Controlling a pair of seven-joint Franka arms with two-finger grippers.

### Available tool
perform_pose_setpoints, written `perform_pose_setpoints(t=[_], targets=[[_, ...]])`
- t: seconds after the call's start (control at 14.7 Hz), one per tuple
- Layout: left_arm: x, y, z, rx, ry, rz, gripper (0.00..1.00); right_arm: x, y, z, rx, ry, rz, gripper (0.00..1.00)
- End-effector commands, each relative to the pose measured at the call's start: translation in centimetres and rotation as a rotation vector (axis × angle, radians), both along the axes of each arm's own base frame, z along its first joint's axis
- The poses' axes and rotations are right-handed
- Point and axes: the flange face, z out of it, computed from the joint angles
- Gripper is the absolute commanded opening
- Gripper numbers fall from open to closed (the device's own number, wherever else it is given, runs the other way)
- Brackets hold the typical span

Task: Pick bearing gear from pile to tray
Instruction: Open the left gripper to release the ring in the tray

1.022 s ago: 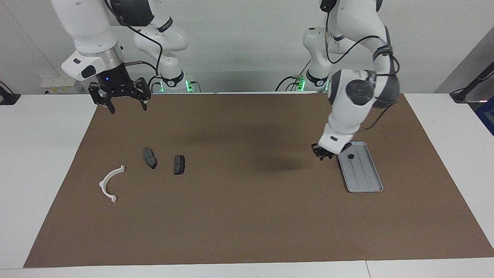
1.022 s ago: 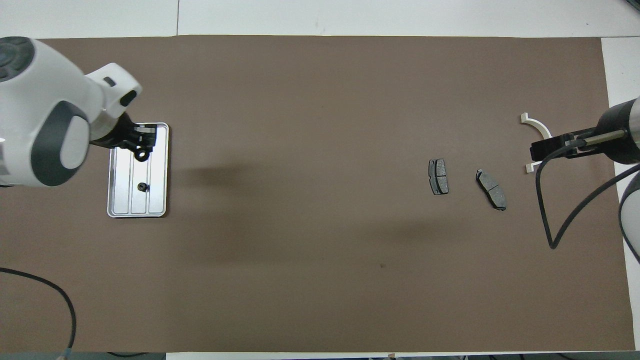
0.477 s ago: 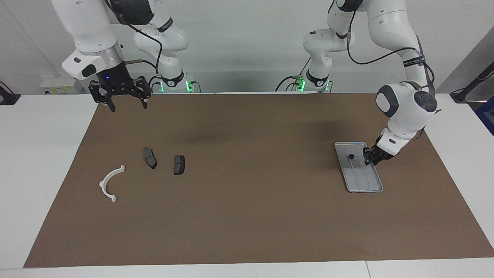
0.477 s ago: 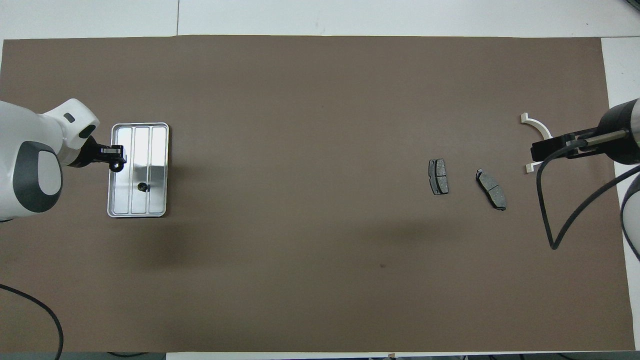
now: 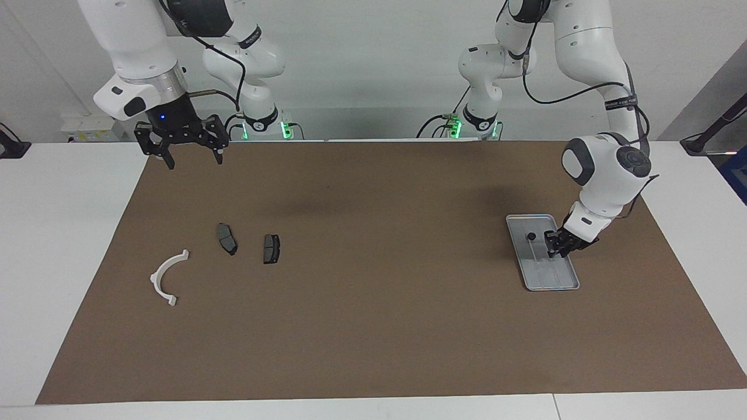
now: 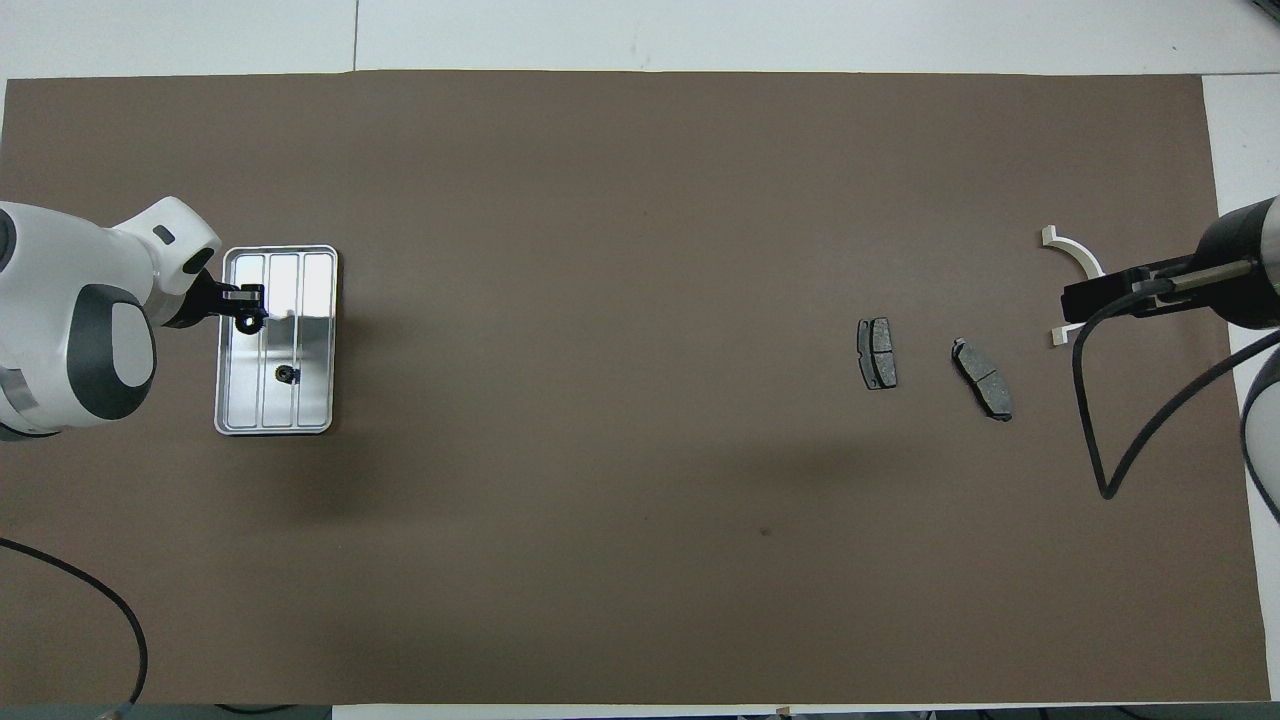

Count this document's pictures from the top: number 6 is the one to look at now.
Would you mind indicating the dark rectangular brake pad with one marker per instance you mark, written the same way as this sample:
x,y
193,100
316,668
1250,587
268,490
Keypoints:
x,y
877,355

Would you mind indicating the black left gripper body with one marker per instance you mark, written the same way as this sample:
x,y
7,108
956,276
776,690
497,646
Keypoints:
x,y
208,300

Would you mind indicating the small black bearing gear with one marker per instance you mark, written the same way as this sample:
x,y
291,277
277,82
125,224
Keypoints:
x,y
286,375

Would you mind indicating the large black bearing gear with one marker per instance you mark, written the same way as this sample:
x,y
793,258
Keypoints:
x,y
240,325

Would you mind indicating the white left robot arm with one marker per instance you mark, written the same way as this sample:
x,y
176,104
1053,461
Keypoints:
x,y
60,290

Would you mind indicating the dark curved brake pad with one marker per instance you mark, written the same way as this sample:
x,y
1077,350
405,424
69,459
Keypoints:
x,y
982,380

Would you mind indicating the white curved plastic bracket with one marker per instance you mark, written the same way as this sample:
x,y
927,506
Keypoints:
x,y
1078,248

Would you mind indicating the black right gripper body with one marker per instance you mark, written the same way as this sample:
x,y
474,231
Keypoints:
x,y
1110,295

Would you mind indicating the silver metal tray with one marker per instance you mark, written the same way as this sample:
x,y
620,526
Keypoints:
x,y
315,400

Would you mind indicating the brown table mat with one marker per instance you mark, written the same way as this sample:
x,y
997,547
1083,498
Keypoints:
x,y
640,550

